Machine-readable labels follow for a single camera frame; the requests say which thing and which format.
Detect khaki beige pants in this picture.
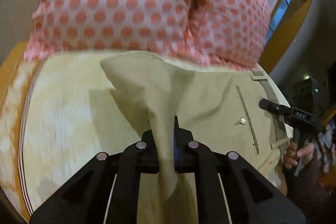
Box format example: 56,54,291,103
100,51,291,223

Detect rear pink polka-dot pillow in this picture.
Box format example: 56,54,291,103
187,0,270,69

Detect pink polka-dot pillow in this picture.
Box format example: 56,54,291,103
25,0,192,60
187,0,270,69

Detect person's right hand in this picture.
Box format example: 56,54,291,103
284,141,314,169

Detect front pink polka-dot pillow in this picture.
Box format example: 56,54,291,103
25,0,192,60

